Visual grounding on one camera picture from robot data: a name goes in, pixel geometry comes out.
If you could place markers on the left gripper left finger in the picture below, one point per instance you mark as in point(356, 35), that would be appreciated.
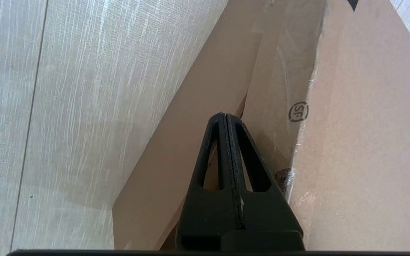
point(208, 213)

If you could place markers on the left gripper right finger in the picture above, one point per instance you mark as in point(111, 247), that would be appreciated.
point(265, 209)

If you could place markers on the brown cardboard shoe box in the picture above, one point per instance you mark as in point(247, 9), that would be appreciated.
point(368, 124)

